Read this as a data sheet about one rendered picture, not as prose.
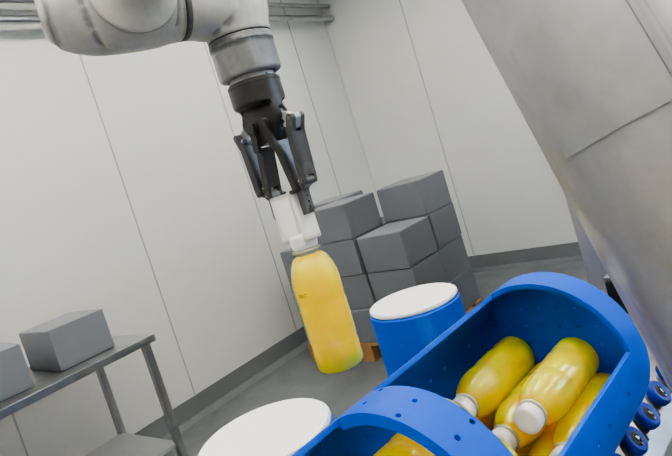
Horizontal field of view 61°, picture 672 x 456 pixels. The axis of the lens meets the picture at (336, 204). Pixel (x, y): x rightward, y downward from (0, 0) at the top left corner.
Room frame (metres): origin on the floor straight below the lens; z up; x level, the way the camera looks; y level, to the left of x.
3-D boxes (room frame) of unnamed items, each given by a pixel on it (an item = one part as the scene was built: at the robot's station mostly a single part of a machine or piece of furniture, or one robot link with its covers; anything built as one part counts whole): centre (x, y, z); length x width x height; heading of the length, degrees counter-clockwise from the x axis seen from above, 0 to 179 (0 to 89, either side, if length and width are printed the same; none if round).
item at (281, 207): (0.83, 0.08, 1.46); 0.03 x 0.01 x 0.07; 136
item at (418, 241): (4.46, -0.16, 0.59); 1.20 x 0.80 x 1.19; 50
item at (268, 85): (0.81, 0.06, 1.61); 0.08 x 0.07 x 0.09; 46
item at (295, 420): (1.12, 0.27, 1.03); 0.28 x 0.28 x 0.01
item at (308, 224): (0.80, 0.05, 1.46); 0.03 x 0.01 x 0.07; 136
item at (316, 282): (0.82, 0.06, 1.32); 0.07 x 0.07 x 0.19
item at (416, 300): (1.74, -0.14, 1.03); 0.28 x 0.28 x 0.01
